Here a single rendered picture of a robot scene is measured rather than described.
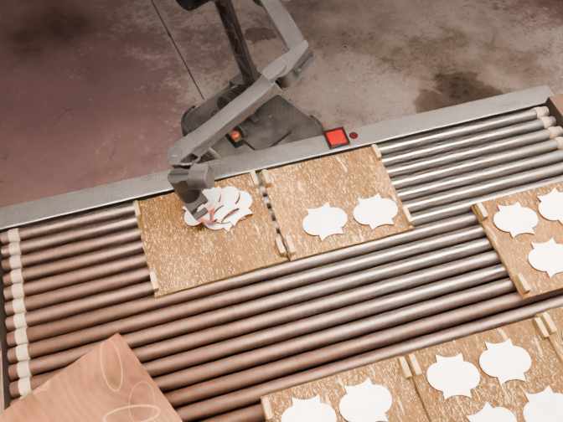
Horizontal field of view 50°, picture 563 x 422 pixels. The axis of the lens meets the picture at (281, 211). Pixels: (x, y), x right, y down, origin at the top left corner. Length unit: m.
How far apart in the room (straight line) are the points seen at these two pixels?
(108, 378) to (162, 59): 2.51
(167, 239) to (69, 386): 0.54
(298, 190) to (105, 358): 0.80
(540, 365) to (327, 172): 0.87
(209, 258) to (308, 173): 0.45
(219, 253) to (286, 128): 1.30
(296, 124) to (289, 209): 1.20
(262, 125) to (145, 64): 1.03
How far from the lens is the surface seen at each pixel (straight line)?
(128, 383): 1.65
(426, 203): 2.06
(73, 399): 1.67
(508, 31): 4.25
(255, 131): 3.05
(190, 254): 1.89
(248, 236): 1.90
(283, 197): 1.98
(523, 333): 1.90
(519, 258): 2.02
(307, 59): 1.76
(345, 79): 3.69
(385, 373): 1.75
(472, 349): 1.83
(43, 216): 2.10
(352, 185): 2.03
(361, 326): 1.81
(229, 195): 1.93
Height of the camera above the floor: 2.57
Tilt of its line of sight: 57 degrees down
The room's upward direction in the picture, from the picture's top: 2 degrees clockwise
